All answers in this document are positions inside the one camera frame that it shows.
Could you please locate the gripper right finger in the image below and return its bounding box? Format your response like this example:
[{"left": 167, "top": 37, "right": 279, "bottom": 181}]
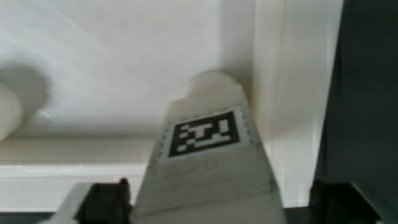
[{"left": 309, "top": 181, "right": 385, "bottom": 224}]

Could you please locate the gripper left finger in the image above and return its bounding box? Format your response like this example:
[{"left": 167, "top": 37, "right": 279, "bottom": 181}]
[{"left": 55, "top": 179, "right": 133, "bottom": 224}]

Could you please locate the white square tabletop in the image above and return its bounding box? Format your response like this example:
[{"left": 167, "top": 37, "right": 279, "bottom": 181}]
[{"left": 0, "top": 0, "right": 345, "bottom": 212}]

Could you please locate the white table leg with tag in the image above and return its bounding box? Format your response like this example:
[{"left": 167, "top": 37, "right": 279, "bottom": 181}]
[{"left": 131, "top": 72, "right": 286, "bottom": 224}]

